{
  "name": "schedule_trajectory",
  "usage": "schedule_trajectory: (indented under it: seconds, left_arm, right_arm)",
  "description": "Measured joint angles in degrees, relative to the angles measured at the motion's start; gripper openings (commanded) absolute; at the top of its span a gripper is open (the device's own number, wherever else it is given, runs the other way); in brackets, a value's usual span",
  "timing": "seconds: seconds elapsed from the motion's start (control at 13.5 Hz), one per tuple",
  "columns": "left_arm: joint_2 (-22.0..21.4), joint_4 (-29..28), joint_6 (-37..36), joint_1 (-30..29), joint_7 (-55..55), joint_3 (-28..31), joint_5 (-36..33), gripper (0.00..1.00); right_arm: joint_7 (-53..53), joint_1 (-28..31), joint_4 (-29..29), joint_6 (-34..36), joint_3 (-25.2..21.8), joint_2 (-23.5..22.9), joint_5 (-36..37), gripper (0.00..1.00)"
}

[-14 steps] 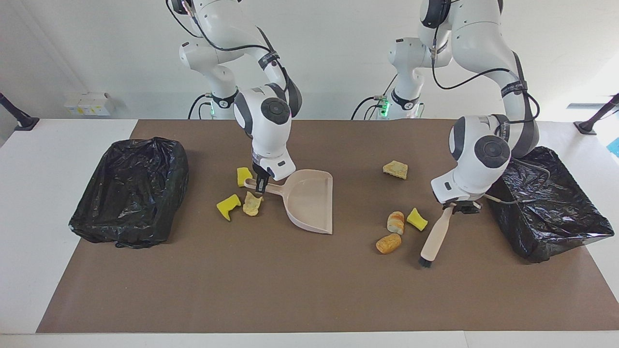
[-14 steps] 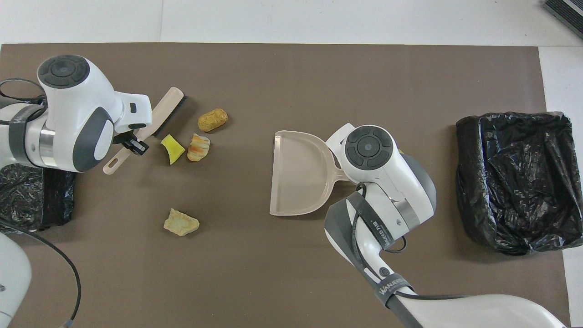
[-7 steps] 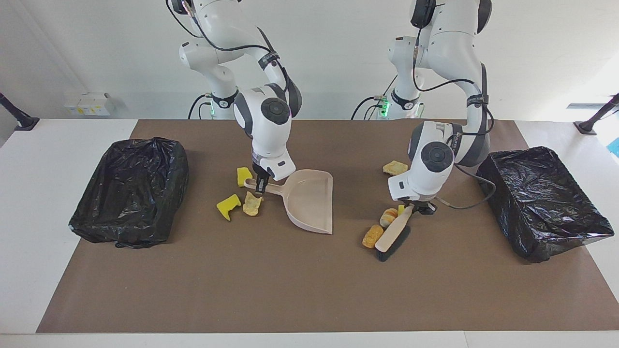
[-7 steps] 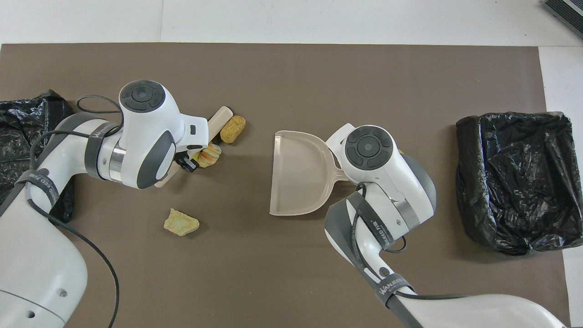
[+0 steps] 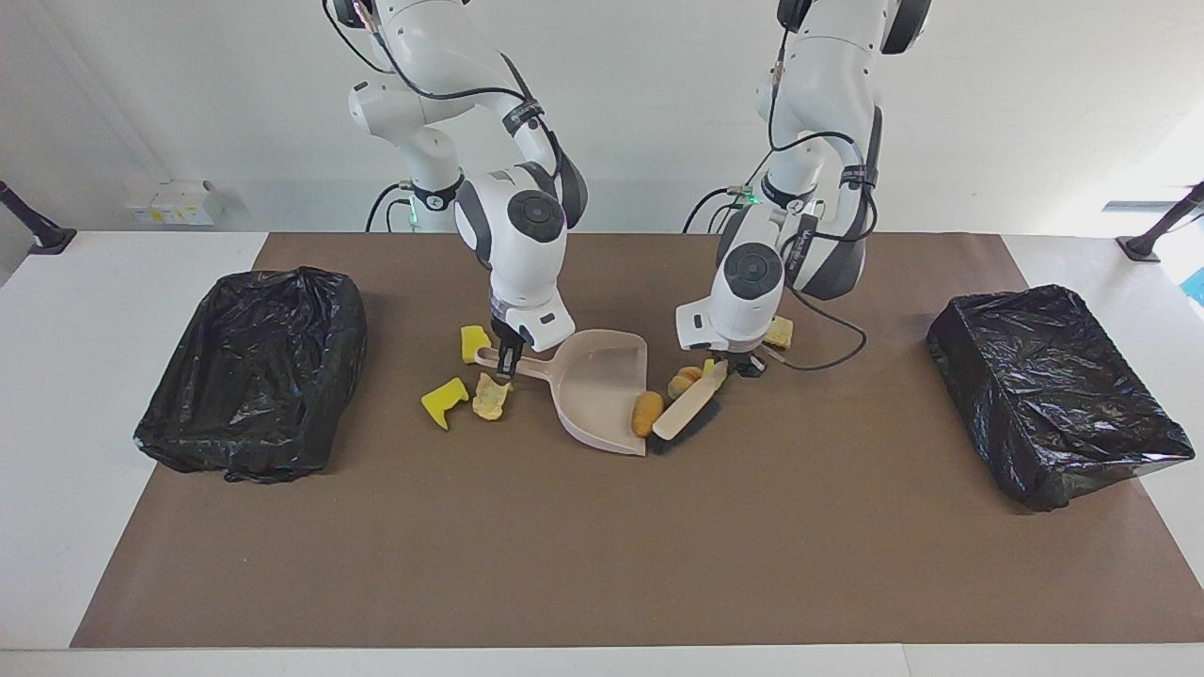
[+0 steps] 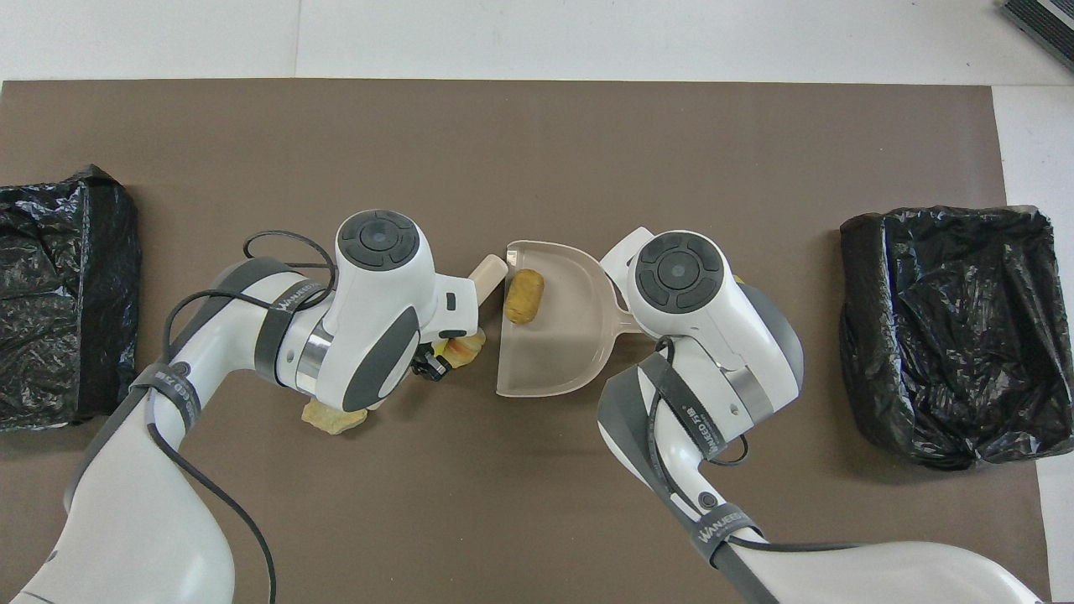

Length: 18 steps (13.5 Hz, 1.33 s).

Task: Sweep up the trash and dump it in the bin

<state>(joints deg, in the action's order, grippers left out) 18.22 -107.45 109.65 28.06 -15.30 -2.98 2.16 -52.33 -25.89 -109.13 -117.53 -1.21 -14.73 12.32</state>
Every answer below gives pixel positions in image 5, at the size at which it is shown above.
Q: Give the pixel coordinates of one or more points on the beige brush black bristles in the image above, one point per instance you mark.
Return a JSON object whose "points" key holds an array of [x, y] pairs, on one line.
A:
{"points": [[687, 409]]}

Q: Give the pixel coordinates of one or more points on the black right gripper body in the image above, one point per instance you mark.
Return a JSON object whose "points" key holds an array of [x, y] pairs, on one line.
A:
{"points": [[510, 337]]}

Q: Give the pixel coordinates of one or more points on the beige plastic dustpan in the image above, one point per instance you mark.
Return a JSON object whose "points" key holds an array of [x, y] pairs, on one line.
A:
{"points": [[602, 385]]}

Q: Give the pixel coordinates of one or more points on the yellow sponge block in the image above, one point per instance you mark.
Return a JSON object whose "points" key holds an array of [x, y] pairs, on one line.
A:
{"points": [[474, 346]]}

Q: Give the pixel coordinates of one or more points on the black bag lined bin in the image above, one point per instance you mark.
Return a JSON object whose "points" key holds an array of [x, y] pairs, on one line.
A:
{"points": [[245, 376], [1053, 395]]}

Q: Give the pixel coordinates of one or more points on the brown bread loaf toy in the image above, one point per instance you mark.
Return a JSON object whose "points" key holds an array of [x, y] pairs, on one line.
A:
{"points": [[647, 414]]}

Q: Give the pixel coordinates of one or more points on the beige toast slice toy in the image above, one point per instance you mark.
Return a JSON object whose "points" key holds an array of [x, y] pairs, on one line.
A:
{"points": [[781, 333]]}

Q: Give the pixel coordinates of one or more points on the black stand leg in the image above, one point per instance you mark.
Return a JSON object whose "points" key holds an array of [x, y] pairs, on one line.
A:
{"points": [[1152, 235], [42, 230]]}

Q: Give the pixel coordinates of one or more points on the brown table mat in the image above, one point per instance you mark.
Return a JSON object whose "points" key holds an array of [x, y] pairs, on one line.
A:
{"points": [[470, 564]]}

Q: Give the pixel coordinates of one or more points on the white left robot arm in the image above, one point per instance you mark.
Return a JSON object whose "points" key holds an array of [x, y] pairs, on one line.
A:
{"points": [[748, 291]]}

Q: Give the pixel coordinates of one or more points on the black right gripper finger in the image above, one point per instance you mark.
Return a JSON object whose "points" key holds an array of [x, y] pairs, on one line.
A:
{"points": [[502, 362], [515, 362]]}

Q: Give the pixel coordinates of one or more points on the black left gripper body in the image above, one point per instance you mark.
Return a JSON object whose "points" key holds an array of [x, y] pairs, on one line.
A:
{"points": [[743, 355]]}

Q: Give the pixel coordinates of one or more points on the striped round bread toy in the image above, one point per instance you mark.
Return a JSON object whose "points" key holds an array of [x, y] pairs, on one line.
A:
{"points": [[684, 382]]}

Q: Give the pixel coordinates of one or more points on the yellow notched sponge piece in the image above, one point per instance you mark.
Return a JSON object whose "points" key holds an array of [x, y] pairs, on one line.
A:
{"points": [[442, 401]]}

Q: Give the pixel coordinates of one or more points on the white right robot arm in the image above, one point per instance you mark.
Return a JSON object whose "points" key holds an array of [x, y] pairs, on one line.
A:
{"points": [[527, 254]]}

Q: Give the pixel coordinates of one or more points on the beige sponge piece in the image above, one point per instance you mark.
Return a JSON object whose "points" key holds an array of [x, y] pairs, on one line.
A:
{"points": [[490, 401]]}

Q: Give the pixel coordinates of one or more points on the white wall socket boxes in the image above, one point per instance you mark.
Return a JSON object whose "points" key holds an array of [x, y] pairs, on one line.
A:
{"points": [[174, 202]]}

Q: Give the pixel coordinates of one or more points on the blue object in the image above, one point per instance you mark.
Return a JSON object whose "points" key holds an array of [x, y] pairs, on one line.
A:
{"points": [[1196, 285]]}

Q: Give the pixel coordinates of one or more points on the green lit base module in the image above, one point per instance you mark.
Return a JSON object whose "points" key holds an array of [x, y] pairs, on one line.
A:
{"points": [[749, 196]]}

